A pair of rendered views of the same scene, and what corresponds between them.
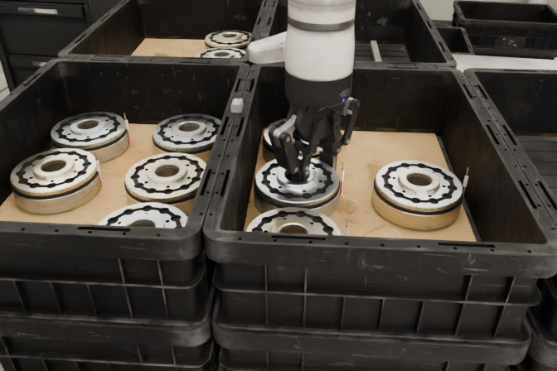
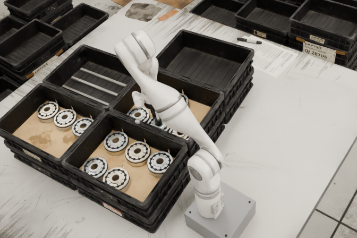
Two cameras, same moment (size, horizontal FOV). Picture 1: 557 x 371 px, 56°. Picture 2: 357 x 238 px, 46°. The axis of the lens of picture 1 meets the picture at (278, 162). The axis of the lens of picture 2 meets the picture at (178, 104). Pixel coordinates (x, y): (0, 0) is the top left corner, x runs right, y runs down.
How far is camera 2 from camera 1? 1.32 m
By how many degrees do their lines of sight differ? 44
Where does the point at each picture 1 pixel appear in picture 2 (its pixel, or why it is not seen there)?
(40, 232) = (169, 170)
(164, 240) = (185, 150)
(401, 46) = (89, 62)
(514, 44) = (53, 8)
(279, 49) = (143, 101)
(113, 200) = (133, 169)
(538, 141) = (170, 66)
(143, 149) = (108, 158)
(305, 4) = not seen: hidden behind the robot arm
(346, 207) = not seen: hidden behind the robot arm
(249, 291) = (194, 145)
